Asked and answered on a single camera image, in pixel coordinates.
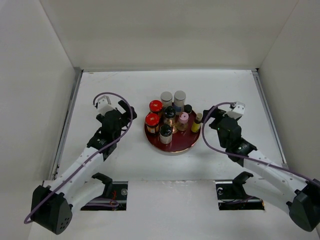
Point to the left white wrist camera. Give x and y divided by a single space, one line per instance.
104 105

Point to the yellow label small bottle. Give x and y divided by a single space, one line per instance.
196 125

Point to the pink lid spice bottle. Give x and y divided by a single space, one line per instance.
182 123

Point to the silver lid bead jar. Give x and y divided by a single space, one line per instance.
179 101
166 98

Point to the red lid sauce jar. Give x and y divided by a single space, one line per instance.
156 107
152 121

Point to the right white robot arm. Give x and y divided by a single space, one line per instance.
293 193

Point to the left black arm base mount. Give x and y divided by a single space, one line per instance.
113 198

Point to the black cap pepper grinder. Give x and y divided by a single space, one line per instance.
169 116

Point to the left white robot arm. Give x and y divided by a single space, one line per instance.
54 205

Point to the round red lacquer tray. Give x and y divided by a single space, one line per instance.
181 140

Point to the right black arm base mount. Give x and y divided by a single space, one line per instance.
231 195

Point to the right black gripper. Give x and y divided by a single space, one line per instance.
216 113

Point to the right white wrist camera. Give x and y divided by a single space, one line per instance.
237 110

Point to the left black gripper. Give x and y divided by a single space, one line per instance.
126 116

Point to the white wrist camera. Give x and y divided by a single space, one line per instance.
104 105
237 110

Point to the black cap white salt bottle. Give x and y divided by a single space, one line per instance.
165 134

